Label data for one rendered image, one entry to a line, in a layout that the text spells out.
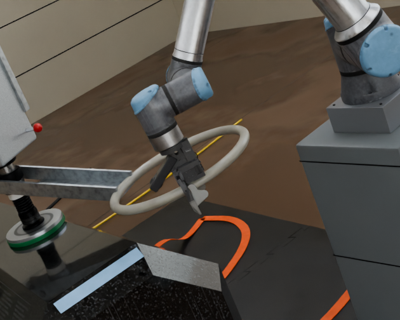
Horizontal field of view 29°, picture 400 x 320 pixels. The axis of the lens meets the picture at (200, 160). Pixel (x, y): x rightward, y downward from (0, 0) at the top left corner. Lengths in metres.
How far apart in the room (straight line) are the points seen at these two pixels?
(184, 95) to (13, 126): 0.79
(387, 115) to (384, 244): 0.42
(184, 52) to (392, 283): 1.00
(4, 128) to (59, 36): 5.72
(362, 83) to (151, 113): 0.67
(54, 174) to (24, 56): 5.44
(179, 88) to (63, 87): 6.25
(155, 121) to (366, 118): 0.66
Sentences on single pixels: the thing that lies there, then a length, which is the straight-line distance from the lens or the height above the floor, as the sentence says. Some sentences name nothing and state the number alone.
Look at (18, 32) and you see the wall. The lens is 8.13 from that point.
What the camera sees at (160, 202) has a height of 0.95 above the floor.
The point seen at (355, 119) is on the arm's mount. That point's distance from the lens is 2.41.
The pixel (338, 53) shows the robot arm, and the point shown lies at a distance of 2.37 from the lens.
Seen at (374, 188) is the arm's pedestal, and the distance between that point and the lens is 2.39.
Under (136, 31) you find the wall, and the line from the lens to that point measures 8.88.
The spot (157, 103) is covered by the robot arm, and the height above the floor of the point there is 1.22.
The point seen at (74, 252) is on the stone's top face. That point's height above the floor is 0.80.
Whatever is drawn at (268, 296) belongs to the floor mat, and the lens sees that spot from 3.39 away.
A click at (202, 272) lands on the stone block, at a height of 0.60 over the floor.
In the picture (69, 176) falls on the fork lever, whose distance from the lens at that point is 2.71.
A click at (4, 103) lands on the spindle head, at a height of 1.27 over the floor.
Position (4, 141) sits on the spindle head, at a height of 1.17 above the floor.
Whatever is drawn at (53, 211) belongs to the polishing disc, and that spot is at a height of 0.83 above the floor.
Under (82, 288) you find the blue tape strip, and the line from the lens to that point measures 2.32.
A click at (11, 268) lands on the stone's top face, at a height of 0.80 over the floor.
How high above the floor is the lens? 1.76
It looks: 20 degrees down
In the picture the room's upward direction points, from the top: 22 degrees counter-clockwise
